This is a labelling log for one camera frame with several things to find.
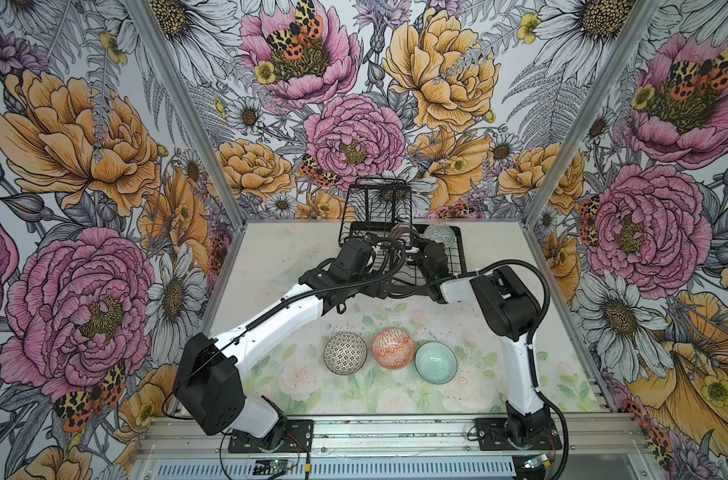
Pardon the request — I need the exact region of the purple striped bowl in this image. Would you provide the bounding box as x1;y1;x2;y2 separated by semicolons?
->
388;223;420;246

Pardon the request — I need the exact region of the brown lattice pattern bowl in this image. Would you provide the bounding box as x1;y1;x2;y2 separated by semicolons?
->
323;333;368;376

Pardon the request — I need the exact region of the black wire dish rack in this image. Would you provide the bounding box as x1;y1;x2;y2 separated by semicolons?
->
339;177;466;303

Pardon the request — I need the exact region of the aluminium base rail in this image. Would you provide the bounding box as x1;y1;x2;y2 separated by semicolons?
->
131;413;665;479

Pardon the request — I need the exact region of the orange patterned bowl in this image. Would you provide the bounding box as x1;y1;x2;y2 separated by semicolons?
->
372;328;415;371

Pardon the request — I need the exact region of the green patterned bowl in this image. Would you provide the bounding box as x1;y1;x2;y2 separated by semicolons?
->
423;224;458;248

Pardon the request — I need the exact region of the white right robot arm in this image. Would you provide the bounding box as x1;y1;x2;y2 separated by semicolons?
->
416;241;554;448

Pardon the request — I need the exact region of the teal striped bowl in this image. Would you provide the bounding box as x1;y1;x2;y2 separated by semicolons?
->
415;341;458;385

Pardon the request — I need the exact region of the white slotted cable duct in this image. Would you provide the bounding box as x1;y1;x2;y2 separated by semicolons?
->
144;456;516;479

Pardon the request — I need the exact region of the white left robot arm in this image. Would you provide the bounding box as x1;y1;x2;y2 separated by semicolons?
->
173;234;407;439

